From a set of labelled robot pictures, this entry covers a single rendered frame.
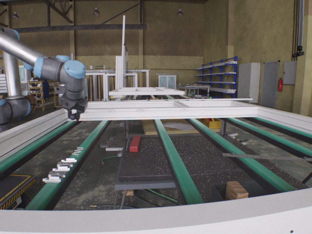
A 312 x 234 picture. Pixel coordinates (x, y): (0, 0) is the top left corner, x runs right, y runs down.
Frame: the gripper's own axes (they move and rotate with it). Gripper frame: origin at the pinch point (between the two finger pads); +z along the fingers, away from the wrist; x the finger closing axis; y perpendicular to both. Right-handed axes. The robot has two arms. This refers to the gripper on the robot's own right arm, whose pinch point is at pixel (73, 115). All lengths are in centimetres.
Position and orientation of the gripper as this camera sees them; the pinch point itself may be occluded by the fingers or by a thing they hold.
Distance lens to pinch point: 110.2
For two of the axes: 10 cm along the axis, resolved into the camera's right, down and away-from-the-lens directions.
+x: -9.4, -3.1, -1.6
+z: -3.3, 6.3, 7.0
